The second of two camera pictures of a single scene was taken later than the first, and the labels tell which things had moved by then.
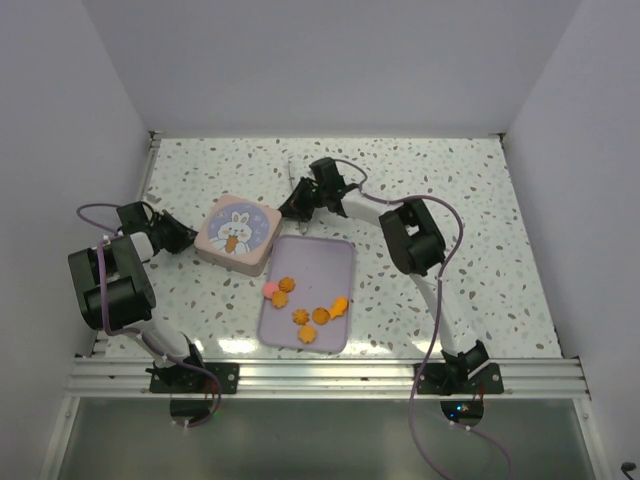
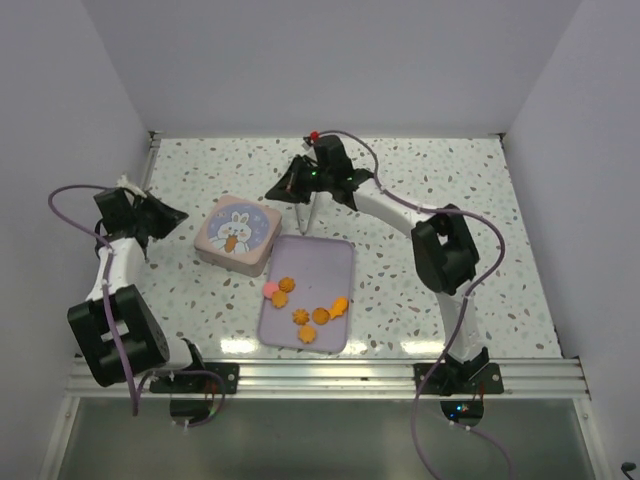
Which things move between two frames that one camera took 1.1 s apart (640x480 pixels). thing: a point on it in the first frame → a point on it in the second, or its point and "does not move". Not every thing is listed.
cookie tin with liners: (239, 267) does not move
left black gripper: (184, 237) → (169, 218)
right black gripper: (294, 207) → (289, 188)
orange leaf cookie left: (279, 299) does not move
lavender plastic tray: (312, 311) does not move
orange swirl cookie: (286, 284) does not move
